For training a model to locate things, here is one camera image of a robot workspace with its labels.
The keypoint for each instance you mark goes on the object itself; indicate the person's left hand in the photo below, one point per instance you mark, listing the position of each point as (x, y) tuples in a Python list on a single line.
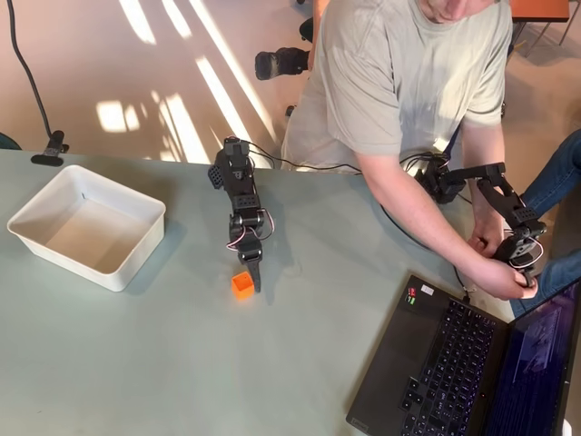
[(485, 240)]

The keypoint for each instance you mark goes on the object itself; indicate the black chair caster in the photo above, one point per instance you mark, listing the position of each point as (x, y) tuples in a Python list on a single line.
[(306, 29)]

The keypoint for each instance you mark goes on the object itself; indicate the dark teal object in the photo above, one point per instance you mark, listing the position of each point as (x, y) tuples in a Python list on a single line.
[(9, 141)]

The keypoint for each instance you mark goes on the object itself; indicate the person in blue jeans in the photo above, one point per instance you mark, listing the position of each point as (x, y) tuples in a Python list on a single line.
[(558, 181)]

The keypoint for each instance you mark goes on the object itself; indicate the person's right forearm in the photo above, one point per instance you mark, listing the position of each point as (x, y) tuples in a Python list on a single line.
[(408, 204)]

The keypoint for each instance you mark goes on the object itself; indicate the black follower robot arm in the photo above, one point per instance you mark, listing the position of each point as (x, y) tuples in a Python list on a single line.
[(240, 195)]

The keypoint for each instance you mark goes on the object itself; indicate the person in beige t-shirt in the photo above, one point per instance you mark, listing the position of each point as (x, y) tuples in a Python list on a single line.
[(399, 82)]

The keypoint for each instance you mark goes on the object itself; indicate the dark grey laptop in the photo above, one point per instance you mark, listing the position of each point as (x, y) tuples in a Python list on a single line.
[(431, 363)]

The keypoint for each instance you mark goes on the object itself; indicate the person's right hand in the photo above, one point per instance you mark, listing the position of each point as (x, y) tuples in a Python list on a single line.
[(495, 281)]

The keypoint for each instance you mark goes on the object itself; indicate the orange cube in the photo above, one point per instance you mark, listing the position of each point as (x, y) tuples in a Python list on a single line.
[(242, 288)]

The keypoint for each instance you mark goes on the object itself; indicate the white plastic bin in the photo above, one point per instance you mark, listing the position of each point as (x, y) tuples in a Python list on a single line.
[(91, 236)]

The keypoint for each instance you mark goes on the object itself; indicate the black shoe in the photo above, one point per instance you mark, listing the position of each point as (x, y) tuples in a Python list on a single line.
[(281, 63)]

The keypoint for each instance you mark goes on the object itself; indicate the person's left forearm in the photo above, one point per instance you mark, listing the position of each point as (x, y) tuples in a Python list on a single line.
[(488, 215)]

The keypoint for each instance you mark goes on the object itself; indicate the black leader robot arm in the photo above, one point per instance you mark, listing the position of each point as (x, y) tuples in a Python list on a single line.
[(513, 206)]

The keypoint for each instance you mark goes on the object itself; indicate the black gooseneck clamp mount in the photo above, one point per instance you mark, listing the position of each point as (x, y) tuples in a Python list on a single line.
[(51, 152)]

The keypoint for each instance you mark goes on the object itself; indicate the orange table with metal legs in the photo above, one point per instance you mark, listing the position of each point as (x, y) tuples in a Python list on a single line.
[(540, 9)]

